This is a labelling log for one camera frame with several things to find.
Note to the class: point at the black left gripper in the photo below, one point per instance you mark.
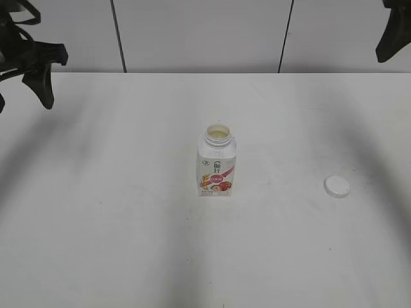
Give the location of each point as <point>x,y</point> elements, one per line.
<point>24,56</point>

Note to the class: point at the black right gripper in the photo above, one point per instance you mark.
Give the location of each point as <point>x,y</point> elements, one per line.
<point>397,31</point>

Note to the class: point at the white plastic bottle cap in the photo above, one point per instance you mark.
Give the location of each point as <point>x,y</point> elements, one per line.
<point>336,186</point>

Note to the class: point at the white yogurt drink bottle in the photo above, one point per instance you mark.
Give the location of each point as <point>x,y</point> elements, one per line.
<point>216,161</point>

